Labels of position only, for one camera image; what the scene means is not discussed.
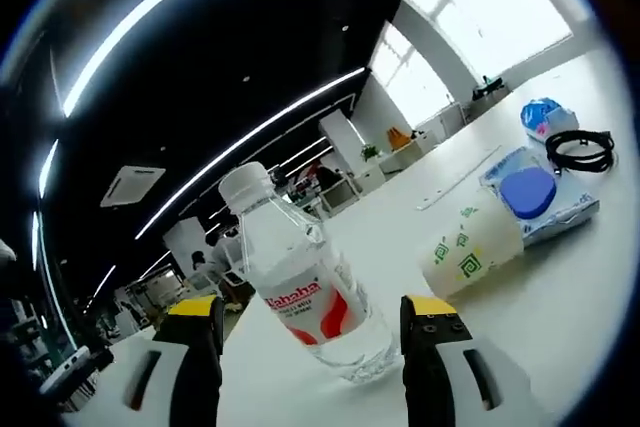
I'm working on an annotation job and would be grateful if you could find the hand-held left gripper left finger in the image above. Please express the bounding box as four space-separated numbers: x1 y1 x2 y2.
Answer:
107 296 226 427

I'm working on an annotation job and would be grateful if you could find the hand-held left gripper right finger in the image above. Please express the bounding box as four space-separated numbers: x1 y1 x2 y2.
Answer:
399 294 536 427

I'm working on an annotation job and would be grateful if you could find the white paper cup green pattern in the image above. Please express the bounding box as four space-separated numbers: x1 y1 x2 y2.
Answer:
418 191 525 299

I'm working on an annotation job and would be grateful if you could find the clear plastic water bottle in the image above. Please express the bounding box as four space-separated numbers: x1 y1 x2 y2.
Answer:
218 161 401 386

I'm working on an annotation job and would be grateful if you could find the wet wipes pack blue lid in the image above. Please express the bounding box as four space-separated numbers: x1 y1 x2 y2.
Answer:
478 145 601 248

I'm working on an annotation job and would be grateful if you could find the black cable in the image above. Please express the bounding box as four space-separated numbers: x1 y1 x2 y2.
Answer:
544 129 615 179

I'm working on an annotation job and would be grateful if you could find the blue white tissue pack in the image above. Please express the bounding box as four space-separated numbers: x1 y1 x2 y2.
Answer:
519 96 580 142

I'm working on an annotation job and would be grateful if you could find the white table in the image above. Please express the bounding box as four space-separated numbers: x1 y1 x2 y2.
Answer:
62 41 629 427

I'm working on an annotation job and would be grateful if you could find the ceiling air conditioner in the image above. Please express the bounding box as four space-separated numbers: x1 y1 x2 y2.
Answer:
99 165 167 208

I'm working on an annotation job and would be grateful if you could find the white mesh office chair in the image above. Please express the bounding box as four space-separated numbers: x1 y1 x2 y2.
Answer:
322 180 360 213

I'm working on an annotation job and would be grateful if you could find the white table power strip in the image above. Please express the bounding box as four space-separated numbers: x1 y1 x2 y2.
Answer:
414 144 503 212

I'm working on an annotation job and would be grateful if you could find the long ceiling light strip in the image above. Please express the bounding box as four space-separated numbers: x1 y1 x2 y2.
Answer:
134 65 366 241
62 0 261 118

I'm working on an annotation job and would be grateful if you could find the dark bag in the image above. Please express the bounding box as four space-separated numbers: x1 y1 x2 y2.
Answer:
472 74 511 98

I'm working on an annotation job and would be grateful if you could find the small window with blinds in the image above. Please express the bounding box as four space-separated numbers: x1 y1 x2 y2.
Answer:
372 21 454 128

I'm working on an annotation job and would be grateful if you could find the large window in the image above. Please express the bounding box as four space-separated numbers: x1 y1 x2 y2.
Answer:
404 0 574 81

